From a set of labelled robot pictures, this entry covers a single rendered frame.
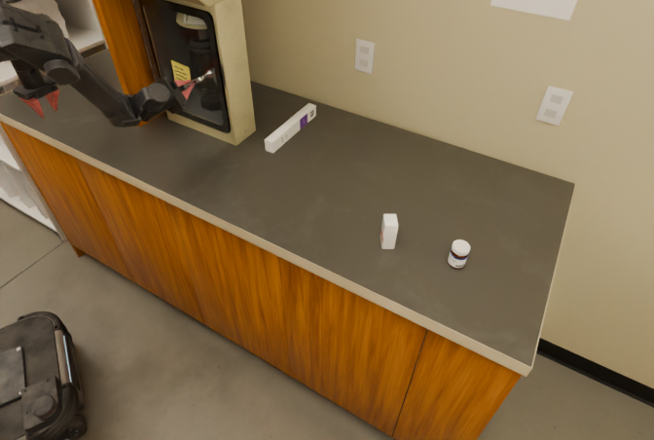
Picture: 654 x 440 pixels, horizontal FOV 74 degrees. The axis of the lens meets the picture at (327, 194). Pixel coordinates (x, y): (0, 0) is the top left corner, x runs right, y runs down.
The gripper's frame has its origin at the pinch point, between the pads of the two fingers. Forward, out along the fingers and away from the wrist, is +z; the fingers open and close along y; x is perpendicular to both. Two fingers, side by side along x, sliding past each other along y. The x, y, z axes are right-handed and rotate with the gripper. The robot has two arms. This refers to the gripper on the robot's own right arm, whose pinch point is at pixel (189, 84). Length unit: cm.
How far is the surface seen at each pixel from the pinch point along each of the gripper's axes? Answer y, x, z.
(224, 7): 13.8, -20.7, 8.4
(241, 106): -14.0, -3.9, 10.7
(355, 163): -45, -31, 18
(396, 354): -87, -46, -23
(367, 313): -71, -44, -23
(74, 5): 54, 113, 51
